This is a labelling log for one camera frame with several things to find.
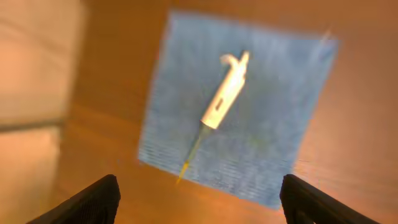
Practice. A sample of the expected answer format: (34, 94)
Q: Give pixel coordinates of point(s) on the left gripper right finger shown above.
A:
(311, 203)

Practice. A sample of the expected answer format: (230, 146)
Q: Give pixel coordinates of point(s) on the blue cloth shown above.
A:
(273, 124)

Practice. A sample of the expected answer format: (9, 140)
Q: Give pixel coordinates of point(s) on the white pipette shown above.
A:
(225, 96)

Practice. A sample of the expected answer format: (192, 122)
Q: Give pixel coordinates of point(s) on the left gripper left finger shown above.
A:
(90, 202)

